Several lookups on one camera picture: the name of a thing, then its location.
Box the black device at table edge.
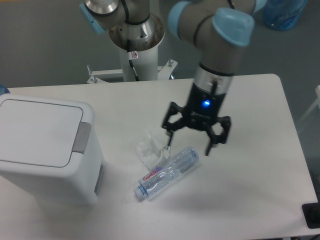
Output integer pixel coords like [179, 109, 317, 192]
[302, 202, 320, 229]

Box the clear plastic water bottle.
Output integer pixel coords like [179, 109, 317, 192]
[133, 146, 199, 201]

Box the crumpled clear plastic wrapper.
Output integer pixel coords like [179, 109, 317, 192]
[133, 131, 171, 170]

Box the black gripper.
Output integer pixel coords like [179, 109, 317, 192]
[161, 81, 232, 157]

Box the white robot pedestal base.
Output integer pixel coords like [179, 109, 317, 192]
[87, 13, 178, 84]

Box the black cable on pedestal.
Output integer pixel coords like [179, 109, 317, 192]
[126, 39, 140, 82]

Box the blue object at left edge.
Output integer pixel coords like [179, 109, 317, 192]
[0, 84, 11, 95]

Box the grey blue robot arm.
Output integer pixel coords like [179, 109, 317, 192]
[79, 0, 266, 153]

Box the white push-lid trash can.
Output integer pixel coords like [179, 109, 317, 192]
[0, 93, 106, 205]

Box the white furniture piece at right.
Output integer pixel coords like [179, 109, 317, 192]
[297, 85, 320, 125]

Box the blue water jug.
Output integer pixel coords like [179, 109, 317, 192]
[262, 0, 308, 31]

